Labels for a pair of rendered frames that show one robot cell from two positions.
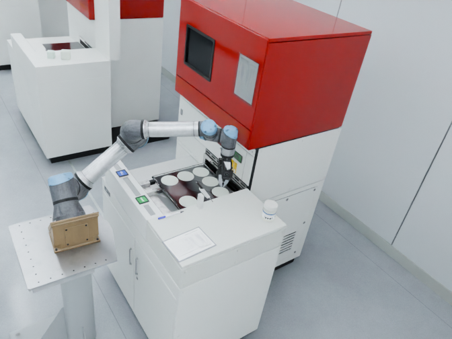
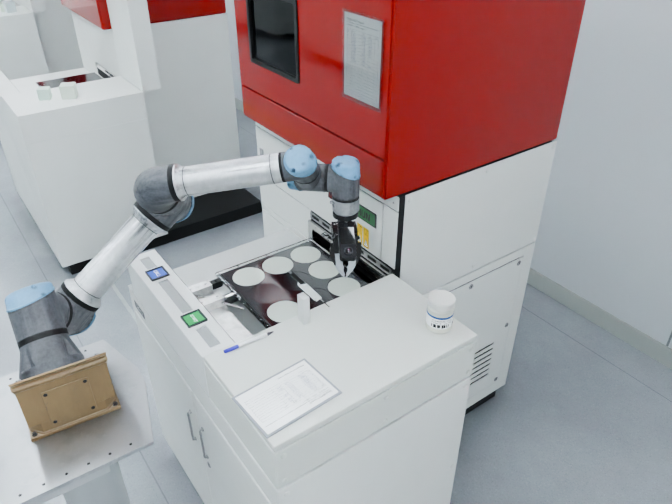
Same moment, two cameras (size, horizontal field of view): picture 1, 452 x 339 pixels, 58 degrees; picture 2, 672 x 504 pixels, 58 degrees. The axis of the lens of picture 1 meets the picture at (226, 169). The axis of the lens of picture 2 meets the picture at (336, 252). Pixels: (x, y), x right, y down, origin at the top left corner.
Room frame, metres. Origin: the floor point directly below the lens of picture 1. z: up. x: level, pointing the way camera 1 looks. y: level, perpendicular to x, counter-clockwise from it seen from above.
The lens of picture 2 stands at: (0.41, -0.07, 2.01)
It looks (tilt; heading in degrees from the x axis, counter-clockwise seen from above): 33 degrees down; 4
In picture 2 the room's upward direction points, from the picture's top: straight up
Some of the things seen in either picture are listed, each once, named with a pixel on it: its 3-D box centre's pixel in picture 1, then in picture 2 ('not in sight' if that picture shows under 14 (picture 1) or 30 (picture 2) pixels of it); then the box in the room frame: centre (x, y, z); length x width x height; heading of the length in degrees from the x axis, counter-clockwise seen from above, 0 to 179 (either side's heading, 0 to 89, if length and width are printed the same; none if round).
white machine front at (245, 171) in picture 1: (211, 144); (319, 203); (2.22, 0.11, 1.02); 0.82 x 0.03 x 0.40; 40
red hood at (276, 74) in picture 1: (264, 63); (397, 39); (2.42, -0.13, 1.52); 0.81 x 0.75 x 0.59; 40
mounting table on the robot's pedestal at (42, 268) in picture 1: (68, 249); (63, 430); (1.42, 0.72, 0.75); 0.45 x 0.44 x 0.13; 128
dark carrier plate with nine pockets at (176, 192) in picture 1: (194, 185); (295, 281); (1.93, 0.16, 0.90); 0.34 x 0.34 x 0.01; 40
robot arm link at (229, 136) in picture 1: (229, 136); (344, 178); (1.87, 0.01, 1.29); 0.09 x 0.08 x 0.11; 87
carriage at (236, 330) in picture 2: (155, 204); (222, 324); (1.74, 0.36, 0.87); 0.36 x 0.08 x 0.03; 40
